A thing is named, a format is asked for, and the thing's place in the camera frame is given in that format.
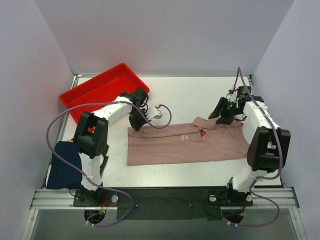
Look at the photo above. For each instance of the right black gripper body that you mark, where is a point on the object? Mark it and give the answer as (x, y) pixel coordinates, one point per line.
(225, 110)

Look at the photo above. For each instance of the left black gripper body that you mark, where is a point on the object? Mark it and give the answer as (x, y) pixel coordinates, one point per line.
(136, 120)

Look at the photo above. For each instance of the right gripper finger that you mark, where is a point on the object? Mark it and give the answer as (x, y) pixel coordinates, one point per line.
(217, 110)
(224, 120)

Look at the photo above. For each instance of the pink t shirt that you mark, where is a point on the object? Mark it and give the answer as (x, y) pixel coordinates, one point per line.
(202, 140)

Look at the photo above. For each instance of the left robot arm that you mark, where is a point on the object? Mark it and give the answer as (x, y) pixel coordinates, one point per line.
(91, 135)

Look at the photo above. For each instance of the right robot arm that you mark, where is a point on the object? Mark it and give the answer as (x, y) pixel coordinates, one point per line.
(268, 149)

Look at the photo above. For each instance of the red plastic tray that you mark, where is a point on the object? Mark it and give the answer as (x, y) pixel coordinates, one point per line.
(104, 87)

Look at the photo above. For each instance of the navy folded t shirt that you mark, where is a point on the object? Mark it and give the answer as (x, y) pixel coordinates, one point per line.
(62, 175)

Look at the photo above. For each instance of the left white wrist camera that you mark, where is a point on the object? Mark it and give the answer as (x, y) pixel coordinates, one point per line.
(153, 113)

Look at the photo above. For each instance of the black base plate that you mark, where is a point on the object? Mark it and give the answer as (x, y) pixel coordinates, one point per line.
(168, 203)

